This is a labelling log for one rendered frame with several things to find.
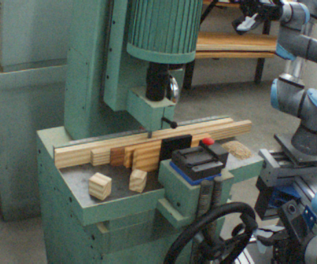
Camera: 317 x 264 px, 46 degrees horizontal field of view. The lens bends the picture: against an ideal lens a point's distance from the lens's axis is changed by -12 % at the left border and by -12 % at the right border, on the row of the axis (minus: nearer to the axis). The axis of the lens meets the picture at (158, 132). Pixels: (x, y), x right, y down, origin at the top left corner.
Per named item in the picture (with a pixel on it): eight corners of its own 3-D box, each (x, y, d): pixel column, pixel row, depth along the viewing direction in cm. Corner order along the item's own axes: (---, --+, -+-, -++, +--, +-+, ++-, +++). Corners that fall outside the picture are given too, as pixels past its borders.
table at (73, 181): (98, 251, 89) (98, 233, 86) (52, 179, 111) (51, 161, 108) (279, 190, 120) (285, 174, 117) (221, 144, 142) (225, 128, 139)
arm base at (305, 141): (311, 136, 162) (316, 115, 158) (328, 154, 150) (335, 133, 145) (285, 137, 158) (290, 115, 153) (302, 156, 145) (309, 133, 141)
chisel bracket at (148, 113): (148, 137, 109) (152, 107, 106) (124, 114, 120) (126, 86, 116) (172, 133, 113) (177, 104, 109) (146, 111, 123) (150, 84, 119)
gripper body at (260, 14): (247, -15, 100) (275, -10, 106) (233, 4, 106) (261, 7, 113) (262, 5, 97) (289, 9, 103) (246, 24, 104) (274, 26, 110)
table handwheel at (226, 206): (214, 291, 108) (147, 291, 89) (177, 253, 123) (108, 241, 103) (275, 216, 105) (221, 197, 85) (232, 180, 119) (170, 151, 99)
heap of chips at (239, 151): (239, 161, 121) (241, 155, 120) (219, 145, 128) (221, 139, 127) (255, 156, 125) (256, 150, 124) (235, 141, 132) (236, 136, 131)
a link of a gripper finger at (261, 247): (246, 251, 94) (269, 259, 86) (244, 232, 94) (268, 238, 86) (255, 247, 96) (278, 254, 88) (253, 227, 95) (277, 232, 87)
